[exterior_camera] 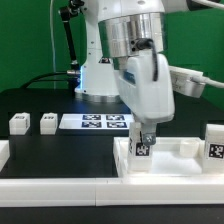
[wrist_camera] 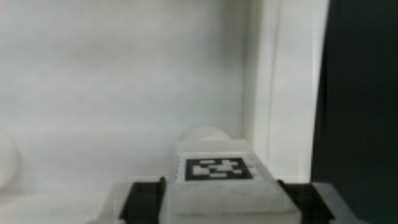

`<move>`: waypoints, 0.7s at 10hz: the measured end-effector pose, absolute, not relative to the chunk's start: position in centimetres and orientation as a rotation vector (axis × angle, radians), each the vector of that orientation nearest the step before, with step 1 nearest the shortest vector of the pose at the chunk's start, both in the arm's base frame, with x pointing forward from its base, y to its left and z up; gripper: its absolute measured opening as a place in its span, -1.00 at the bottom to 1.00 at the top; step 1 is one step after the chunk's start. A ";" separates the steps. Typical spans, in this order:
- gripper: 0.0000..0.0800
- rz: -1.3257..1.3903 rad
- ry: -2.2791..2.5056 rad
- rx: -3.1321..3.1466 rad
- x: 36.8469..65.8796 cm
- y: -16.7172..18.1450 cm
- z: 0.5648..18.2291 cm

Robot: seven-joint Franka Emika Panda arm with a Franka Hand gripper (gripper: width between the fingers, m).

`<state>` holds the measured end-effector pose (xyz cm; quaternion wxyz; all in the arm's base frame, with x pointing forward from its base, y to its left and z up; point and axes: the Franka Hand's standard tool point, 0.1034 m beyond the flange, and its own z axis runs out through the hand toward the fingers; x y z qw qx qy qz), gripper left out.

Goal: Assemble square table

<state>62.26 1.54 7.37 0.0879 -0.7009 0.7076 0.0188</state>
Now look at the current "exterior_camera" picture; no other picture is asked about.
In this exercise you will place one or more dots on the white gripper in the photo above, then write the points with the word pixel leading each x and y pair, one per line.
pixel 150 101

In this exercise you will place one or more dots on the white square tabletop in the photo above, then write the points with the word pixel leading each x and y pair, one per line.
pixel 171 156

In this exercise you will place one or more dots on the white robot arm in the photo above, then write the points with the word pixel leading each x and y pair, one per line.
pixel 125 40

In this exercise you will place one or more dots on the white front fence bar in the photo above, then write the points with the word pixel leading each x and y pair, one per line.
pixel 110 192

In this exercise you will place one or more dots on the white left fence piece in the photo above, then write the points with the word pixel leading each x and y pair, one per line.
pixel 4 153

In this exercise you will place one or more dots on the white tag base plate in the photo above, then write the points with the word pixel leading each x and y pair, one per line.
pixel 96 121

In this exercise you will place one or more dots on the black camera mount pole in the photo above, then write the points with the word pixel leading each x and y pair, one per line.
pixel 73 9

